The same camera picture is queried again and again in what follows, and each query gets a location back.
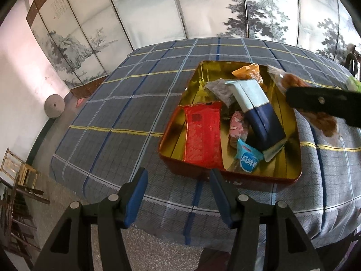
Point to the green tissue pack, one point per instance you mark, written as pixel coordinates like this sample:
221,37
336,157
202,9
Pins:
353,84

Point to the orange yellow snack packet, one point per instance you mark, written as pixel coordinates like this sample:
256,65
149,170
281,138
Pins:
247,72

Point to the dark wooden chair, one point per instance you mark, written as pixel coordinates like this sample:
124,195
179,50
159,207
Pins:
352,61

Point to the landscape painted folding screen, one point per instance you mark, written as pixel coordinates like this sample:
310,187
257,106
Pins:
87,39

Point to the small blue candy packet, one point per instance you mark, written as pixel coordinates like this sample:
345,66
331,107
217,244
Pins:
247,157

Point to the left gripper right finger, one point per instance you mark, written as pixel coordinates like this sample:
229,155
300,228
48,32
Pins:
287,246

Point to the red toffee tin box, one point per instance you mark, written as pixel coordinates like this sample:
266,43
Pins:
285,168

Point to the small wooden stool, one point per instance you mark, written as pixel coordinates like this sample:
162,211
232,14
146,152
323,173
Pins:
21,176

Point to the plaid blue grey tablecloth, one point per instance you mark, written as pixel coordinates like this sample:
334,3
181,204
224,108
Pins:
136,119

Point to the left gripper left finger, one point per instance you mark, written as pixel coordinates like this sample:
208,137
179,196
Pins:
69,245

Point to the orange snack bag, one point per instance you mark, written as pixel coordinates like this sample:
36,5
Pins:
325,125

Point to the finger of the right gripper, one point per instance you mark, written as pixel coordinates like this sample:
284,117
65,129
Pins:
333,102

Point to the grey silver snack packet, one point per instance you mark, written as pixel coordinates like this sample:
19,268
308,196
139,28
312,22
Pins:
221,90

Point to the pink candy packet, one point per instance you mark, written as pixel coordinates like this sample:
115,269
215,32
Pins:
238,129

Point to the round stone wheel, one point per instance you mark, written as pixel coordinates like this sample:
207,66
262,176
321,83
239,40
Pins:
54,106

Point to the red snack packet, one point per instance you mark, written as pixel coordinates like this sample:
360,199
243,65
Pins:
203,136

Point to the blue white snack pack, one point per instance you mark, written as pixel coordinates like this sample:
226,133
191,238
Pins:
261,116

